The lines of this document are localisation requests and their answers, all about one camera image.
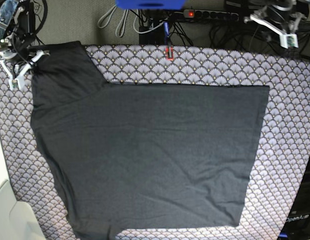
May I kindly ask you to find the dark grey T-shirt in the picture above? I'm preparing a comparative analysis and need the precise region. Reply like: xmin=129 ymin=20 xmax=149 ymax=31
xmin=30 ymin=42 xmax=270 ymax=240

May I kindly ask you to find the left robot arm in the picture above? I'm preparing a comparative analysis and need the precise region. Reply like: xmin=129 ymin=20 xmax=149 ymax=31
xmin=243 ymin=0 xmax=308 ymax=49

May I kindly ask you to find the black power strip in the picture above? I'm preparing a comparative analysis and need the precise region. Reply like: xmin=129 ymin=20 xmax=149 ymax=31
xmin=183 ymin=9 xmax=240 ymax=22

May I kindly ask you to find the white plastic bin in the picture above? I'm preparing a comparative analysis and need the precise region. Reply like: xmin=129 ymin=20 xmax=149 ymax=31
xmin=0 ymin=141 xmax=45 ymax=240

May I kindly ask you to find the grey looped cable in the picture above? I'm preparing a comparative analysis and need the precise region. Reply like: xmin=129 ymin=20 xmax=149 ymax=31
xmin=97 ymin=7 xmax=130 ymax=38

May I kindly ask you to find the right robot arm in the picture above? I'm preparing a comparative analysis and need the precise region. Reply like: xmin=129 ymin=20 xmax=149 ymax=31
xmin=0 ymin=0 xmax=49 ymax=91

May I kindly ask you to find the fan-patterned table cloth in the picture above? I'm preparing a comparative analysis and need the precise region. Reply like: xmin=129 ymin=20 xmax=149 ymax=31
xmin=0 ymin=45 xmax=310 ymax=240

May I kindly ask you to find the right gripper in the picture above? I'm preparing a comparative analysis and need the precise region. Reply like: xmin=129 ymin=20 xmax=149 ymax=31
xmin=0 ymin=37 xmax=49 ymax=90

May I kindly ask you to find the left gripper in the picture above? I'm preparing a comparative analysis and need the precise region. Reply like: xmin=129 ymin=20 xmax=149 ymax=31
xmin=244 ymin=4 xmax=307 ymax=48

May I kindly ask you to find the blue mount plate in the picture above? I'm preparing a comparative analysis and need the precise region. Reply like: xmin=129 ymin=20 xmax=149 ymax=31
xmin=115 ymin=0 xmax=185 ymax=10

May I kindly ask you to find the red and blue clamp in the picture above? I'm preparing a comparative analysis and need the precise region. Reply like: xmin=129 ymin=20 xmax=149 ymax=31
xmin=163 ymin=21 xmax=174 ymax=61

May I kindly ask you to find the black OpenArm box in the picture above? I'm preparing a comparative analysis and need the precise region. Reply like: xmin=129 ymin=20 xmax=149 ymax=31
xmin=278 ymin=158 xmax=310 ymax=240

